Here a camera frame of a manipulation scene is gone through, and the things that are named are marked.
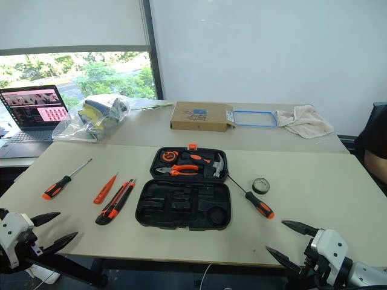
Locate claw hammer black orange handle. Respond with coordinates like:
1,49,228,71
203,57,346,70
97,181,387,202
181,152,228,179

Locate white roller window blind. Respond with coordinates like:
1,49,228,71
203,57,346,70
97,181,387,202
0,0,149,57

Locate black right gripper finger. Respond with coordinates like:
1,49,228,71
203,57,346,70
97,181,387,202
281,220,319,238
265,246,303,275

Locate black plastic tool case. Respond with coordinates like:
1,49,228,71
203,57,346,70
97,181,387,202
135,144,233,232

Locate orange handled pliers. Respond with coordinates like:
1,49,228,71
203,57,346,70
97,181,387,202
155,164,200,177

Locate flat brown cardboard box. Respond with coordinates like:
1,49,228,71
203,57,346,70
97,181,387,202
170,101,235,133

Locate clear lid with blue rim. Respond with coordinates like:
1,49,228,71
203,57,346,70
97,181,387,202
232,110,279,128

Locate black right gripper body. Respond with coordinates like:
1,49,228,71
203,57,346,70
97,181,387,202
298,237,331,283

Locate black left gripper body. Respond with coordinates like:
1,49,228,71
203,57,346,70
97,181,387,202
18,225,46,259

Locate black table leg frame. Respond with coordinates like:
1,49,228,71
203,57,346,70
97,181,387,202
37,253,107,288

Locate white hanging cable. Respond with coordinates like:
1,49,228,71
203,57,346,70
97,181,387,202
199,262,212,290

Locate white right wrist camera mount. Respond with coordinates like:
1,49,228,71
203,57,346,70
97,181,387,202
310,228,353,286

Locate clear plastic bag with items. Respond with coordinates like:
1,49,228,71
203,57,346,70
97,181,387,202
51,94,132,143

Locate crumpled white towel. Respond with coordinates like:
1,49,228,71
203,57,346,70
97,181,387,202
274,105,334,140

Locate thin green plastic strip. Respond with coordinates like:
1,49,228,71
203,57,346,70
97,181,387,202
130,102,175,112

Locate orange black utility knife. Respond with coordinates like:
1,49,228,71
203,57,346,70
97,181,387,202
95,178,137,226

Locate dark window frame pillar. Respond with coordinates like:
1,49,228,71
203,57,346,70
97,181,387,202
140,0,164,100

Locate screwdriver with black shaft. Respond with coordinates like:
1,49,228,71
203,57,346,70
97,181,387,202
226,174,276,220

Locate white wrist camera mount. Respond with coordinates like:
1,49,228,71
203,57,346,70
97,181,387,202
0,211,39,269
310,228,353,286

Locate black electrical tape roll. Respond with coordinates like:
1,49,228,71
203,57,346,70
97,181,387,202
252,178,270,195

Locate person in black shirt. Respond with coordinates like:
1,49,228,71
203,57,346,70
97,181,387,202
356,105,387,189

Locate orange black tape measure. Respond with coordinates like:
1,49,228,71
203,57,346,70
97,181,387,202
161,150,180,163

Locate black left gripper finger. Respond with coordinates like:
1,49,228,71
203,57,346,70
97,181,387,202
42,231,79,256
30,211,61,227

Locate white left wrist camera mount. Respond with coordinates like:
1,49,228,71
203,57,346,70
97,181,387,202
0,211,39,269

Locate screwdriver with silver shaft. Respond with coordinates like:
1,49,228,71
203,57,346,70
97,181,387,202
42,158,93,201

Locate open laptop computer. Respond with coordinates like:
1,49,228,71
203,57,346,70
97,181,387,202
0,84,71,160

